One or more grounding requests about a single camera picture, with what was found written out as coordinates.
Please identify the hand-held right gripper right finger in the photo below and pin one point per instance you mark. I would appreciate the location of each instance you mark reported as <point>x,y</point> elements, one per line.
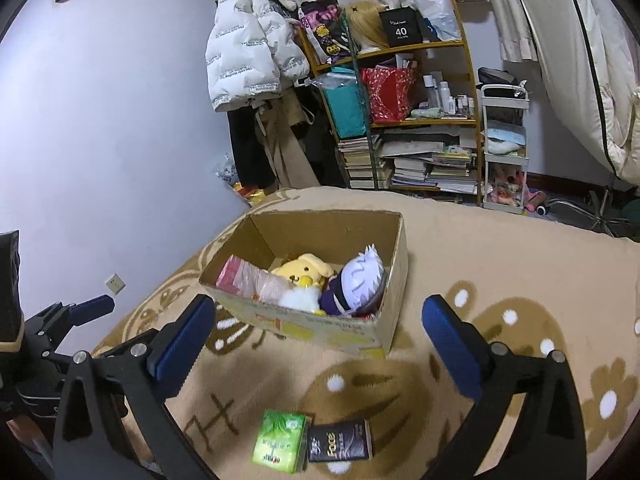
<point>452,350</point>

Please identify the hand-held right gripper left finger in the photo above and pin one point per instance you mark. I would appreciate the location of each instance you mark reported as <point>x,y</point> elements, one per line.
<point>182,350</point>

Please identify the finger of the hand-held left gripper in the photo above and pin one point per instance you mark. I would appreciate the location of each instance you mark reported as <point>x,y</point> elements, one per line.
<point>92,306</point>

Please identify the pink plastic packet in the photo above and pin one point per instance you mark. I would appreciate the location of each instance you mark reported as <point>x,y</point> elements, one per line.
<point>250,280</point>

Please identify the cardboard box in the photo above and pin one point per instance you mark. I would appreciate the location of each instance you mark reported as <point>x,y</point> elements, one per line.
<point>345,332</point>

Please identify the white-haired plush doll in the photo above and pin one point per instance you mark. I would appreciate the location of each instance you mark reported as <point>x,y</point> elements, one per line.
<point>360,280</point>

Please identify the white fluffy pompom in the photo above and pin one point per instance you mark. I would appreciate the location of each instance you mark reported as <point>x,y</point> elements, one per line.
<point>300,299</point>

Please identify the yellow plush dog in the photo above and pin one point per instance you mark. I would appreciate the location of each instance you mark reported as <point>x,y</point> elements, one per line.
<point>300,270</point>

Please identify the dark cloth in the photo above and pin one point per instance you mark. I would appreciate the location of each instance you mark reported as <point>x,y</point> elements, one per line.
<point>10,290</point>

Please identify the green tissue pack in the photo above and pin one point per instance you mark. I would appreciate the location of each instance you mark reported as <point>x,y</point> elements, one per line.
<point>277,440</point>

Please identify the black tissue pack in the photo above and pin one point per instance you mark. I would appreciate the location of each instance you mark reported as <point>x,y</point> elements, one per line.
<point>340,442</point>

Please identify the pink toy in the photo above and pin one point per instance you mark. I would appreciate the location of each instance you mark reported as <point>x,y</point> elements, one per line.
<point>534,202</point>

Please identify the pink dolls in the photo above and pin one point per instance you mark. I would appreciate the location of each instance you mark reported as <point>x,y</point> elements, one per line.
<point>505,187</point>

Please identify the pile of colourful packets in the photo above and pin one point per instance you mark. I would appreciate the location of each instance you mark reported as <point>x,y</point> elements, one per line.
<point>240,185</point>

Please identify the stack of books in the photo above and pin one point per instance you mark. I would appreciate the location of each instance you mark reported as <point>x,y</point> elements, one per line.
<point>415,170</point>

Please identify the dark hanging clothes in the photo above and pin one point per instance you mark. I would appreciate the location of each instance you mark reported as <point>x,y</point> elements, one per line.
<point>247,150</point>

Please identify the light blue cloth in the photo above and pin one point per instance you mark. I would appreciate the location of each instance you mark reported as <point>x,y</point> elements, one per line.
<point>505,140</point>

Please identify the beige hanging coat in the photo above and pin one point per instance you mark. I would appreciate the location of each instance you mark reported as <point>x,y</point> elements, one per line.
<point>292,155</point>

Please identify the dark green round object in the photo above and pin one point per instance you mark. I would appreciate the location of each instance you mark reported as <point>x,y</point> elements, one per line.
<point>631,212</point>

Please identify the group of cosmetic bottles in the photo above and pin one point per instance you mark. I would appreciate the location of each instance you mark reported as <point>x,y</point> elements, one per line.
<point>447,100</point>

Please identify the white trolley cart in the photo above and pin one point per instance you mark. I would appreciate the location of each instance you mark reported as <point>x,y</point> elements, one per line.
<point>505,92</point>

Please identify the teal bag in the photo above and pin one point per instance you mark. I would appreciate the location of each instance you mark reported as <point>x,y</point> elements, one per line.
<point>345,110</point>

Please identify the red patterned bag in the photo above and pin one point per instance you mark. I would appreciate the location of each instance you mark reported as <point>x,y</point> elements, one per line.
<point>387,95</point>

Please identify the black pouch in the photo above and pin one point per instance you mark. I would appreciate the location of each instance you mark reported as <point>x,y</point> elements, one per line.
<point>495,76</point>

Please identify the white puffer jacket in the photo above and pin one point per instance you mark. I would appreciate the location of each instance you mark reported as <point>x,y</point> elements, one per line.
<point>240,50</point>

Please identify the cream padded chair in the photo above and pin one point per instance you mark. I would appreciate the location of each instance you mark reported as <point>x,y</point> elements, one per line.
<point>590,85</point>

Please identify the wooden shelf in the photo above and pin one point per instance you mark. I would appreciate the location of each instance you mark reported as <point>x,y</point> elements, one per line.
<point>415,46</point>

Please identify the black box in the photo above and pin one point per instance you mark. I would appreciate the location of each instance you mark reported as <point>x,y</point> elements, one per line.
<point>400,27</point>

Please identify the blonde wig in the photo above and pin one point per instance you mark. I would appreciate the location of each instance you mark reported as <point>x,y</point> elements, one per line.
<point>367,22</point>

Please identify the clear plastic bag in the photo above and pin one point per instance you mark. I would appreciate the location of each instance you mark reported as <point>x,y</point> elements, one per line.
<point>432,5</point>

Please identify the purple printed bag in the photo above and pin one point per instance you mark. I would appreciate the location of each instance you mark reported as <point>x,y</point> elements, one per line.
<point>322,25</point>

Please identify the wall socket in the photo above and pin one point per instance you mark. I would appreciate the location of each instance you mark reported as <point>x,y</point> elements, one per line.
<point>115,284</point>

